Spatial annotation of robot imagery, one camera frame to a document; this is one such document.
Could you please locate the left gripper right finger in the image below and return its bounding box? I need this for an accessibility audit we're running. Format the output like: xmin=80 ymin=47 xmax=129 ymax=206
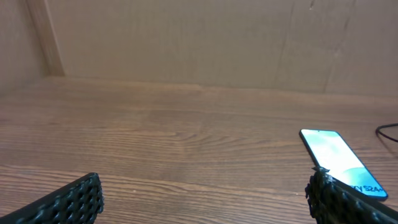
xmin=305 ymin=166 xmax=397 ymax=224

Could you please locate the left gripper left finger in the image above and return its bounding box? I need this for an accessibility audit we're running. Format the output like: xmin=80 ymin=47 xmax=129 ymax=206
xmin=1 ymin=172 xmax=104 ymax=224

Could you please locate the blue Samsung Galaxy smartphone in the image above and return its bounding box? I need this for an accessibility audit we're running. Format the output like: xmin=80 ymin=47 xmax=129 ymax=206
xmin=299 ymin=129 xmax=388 ymax=201

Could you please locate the black USB charging cable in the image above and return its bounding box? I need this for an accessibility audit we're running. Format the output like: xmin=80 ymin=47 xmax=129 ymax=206
xmin=374 ymin=123 xmax=398 ymax=144

